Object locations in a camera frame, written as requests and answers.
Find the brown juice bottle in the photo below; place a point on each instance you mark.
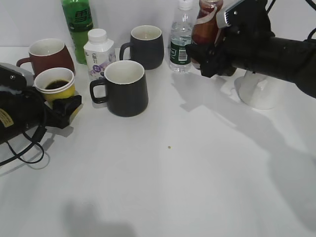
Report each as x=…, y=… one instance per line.
x=205, y=30

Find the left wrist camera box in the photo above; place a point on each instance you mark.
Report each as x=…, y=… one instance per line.
x=14, y=79

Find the clear water bottle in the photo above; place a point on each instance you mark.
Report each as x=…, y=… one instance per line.
x=180, y=36

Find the yellow paper cup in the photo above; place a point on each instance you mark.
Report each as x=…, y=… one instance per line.
x=55, y=83

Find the white milk carton bottle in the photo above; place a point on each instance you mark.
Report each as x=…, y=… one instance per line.
x=99, y=53

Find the dark grey mug rear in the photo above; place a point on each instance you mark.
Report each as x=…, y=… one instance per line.
x=146, y=46

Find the dark red ceramic mug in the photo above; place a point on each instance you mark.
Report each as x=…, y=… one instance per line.
x=46, y=54

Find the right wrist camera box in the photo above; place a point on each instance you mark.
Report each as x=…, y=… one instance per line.
x=244, y=17

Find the green soda bottle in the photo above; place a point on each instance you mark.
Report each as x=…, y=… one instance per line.
x=79, y=21

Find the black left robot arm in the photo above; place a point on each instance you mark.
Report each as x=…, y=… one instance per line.
x=26, y=109

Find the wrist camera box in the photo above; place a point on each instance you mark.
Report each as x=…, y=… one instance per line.
x=14, y=79
x=244, y=17

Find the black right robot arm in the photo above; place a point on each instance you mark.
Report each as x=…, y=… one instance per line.
x=259, y=52

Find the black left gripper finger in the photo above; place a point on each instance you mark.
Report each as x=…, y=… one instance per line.
x=74, y=106

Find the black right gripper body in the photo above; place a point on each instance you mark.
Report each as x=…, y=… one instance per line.
x=240, y=43

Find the black mug front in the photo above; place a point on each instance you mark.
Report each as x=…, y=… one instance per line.
x=123, y=88

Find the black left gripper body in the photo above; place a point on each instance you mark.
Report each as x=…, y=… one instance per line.
x=58, y=114

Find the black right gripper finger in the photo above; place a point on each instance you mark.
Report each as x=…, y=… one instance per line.
x=199, y=55

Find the white ceramic mug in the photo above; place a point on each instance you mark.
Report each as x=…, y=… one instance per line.
x=258, y=91

